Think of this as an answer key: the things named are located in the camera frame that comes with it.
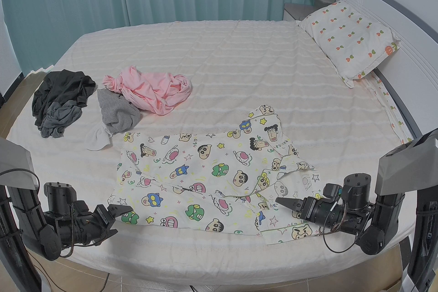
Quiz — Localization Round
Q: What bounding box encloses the dark grey garment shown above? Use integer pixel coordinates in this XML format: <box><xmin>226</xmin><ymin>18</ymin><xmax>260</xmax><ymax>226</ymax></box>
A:
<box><xmin>38</xmin><ymin>101</ymin><xmax>83</xmax><ymax>139</ymax></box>

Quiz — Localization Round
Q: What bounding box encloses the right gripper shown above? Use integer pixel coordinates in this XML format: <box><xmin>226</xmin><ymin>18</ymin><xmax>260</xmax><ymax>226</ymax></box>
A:
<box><xmin>275</xmin><ymin>196</ymin><xmax>344</xmax><ymax>229</ymax></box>

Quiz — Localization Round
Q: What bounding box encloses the bed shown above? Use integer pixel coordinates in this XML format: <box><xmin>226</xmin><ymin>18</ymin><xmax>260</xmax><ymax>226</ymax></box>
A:
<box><xmin>7</xmin><ymin>0</ymin><xmax>438</xmax><ymax>279</ymax></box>

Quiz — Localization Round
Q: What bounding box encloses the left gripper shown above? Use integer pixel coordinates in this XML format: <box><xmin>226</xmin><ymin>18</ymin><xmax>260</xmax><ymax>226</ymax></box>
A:
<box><xmin>70</xmin><ymin>202</ymin><xmax>134</xmax><ymax>246</ymax></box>

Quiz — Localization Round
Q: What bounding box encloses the white printed pyjama top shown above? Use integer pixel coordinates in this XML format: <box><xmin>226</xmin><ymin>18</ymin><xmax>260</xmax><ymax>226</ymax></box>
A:
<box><xmin>107</xmin><ymin>105</ymin><xmax>326</xmax><ymax>246</ymax></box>

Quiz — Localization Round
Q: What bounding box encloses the grey knit garment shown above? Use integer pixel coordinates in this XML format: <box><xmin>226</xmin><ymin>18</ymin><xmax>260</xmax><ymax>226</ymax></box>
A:
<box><xmin>97</xmin><ymin>89</ymin><xmax>142</xmax><ymax>134</ymax></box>

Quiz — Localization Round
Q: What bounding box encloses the white printed pillow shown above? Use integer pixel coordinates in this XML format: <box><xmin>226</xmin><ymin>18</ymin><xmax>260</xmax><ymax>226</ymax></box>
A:
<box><xmin>297</xmin><ymin>0</ymin><xmax>401</xmax><ymax>89</ymax></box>

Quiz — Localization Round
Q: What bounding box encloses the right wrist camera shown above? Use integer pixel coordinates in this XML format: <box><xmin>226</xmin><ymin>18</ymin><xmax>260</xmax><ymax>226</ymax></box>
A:
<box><xmin>323</xmin><ymin>183</ymin><xmax>343</xmax><ymax>201</ymax></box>

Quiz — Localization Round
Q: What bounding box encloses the black garment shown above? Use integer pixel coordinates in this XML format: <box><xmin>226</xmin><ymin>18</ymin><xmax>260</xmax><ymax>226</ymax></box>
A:
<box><xmin>32</xmin><ymin>70</ymin><xmax>97</xmax><ymax>128</ymax></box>

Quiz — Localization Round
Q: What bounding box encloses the grey bedside table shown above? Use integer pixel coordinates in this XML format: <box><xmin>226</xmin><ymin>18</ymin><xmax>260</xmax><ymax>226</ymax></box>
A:
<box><xmin>283</xmin><ymin>0</ymin><xmax>337</xmax><ymax>21</ymax></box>

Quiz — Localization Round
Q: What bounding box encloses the small white garment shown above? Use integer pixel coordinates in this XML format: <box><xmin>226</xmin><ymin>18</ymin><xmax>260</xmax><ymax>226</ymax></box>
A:
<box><xmin>86</xmin><ymin>123</ymin><xmax>113</xmax><ymax>151</ymax></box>

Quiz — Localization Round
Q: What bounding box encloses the pink garment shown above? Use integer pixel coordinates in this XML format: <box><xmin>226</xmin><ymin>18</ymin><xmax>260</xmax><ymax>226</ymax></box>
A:
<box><xmin>103</xmin><ymin>65</ymin><xmax>192</xmax><ymax>116</ymax></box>

